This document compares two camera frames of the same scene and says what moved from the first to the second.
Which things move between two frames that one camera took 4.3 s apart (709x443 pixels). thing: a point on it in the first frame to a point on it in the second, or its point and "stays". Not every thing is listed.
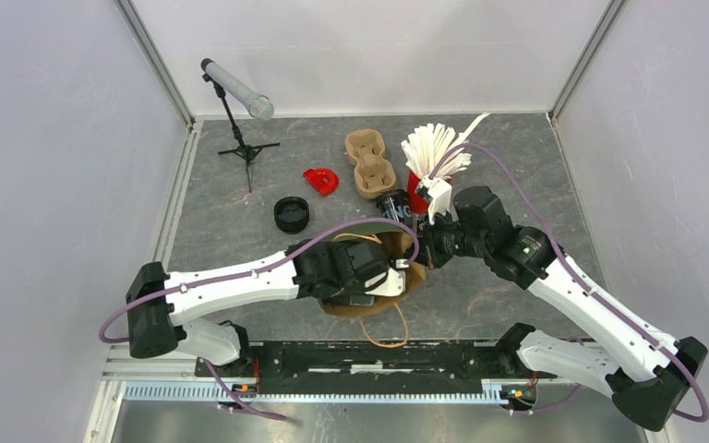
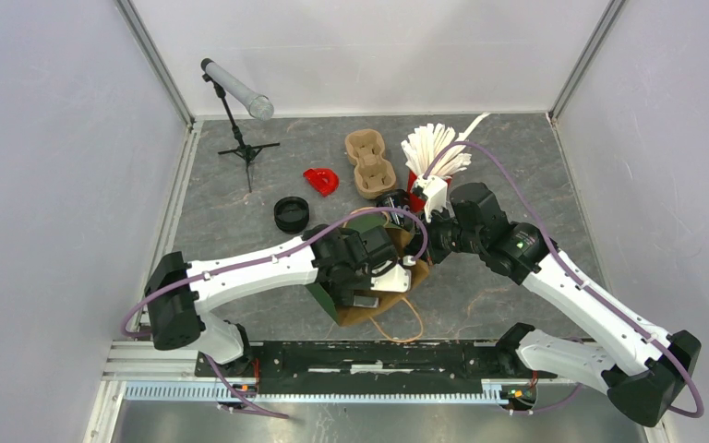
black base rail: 373,367 stays
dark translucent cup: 394,205 stays
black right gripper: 433,257 stays
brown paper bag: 400,251 to 403,233
